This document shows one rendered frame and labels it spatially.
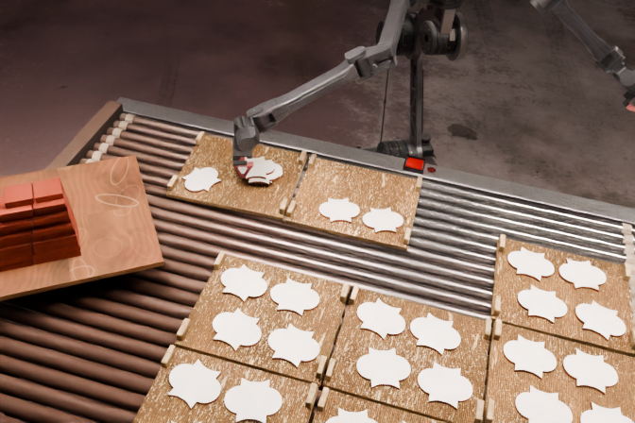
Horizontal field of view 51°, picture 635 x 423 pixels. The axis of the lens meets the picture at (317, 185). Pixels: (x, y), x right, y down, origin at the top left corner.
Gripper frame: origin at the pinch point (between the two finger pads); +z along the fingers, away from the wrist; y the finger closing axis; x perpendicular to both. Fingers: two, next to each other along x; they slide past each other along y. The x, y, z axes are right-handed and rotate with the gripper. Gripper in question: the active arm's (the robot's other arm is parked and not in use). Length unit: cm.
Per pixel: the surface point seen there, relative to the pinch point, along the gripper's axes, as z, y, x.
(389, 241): 4, -36, -45
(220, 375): 5, -80, 10
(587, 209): 5, -24, -121
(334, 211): 2.8, -21.2, -29.3
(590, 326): 3, -75, -96
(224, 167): 3.9, 4.9, 6.0
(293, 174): 3.6, -0.3, -18.2
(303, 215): 3.9, -21.7, -19.1
